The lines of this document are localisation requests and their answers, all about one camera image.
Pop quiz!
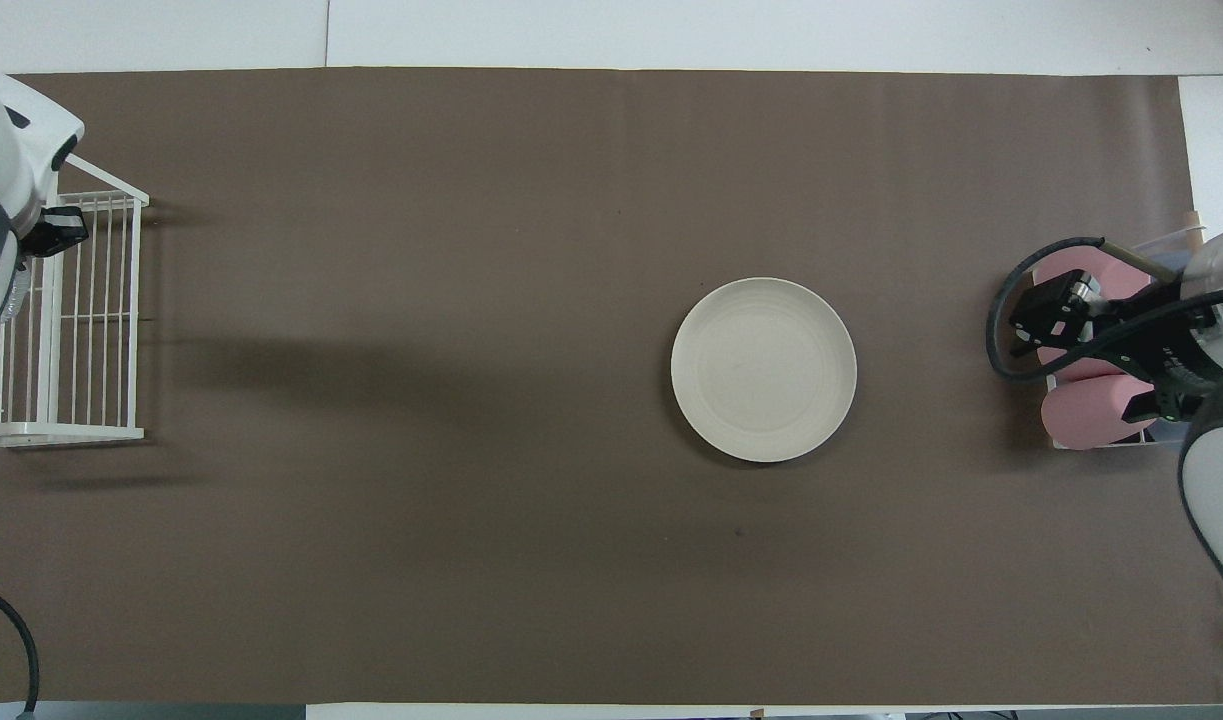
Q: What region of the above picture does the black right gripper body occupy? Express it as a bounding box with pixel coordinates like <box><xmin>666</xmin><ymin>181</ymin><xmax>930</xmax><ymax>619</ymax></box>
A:
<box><xmin>1008</xmin><ymin>272</ymin><xmax>1222</xmax><ymax>426</ymax></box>

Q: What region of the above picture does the cream round plate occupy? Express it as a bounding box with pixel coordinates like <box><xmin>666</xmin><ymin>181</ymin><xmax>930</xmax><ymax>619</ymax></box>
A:
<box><xmin>670</xmin><ymin>277</ymin><xmax>858</xmax><ymax>464</ymax></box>

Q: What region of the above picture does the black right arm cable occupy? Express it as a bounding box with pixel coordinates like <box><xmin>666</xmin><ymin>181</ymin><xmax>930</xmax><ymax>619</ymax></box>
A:
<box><xmin>986</xmin><ymin>236</ymin><xmax>1223</xmax><ymax>382</ymax></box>

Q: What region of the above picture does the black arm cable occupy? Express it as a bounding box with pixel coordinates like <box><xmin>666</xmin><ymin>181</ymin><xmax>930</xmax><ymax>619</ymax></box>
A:
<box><xmin>986</xmin><ymin>236</ymin><xmax>1223</xmax><ymax>382</ymax></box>
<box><xmin>0</xmin><ymin>584</ymin><xmax>41</xmax><ymax>720</ymax></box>

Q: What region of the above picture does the white wire dish rack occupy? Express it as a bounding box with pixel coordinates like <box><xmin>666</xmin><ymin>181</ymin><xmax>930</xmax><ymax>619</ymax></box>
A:
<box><xmin>0</xmin><ymin>155</ymin><xmax>150</xmax><ymax>448</ymax></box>

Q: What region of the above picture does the brown table mat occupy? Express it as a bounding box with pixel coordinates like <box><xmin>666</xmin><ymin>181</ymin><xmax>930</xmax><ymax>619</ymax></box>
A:
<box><xmin>0</xmin><ymin>68</ymin><xmax>1223</xmax><ymax>706</ymax></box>

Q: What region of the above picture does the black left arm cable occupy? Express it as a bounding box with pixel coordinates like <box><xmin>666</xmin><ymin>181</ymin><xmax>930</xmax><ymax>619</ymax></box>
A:
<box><xmin>0</xmin><ymin>584</ymin><xmax>41</xmax><ymax>720</ymax></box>

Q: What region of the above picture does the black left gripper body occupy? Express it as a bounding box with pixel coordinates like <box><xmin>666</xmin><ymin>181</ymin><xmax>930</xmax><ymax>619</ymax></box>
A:
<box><xmin>21</xmin><ymin>205</ymin><xmax>90</xmax><ymax>259</ymax></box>

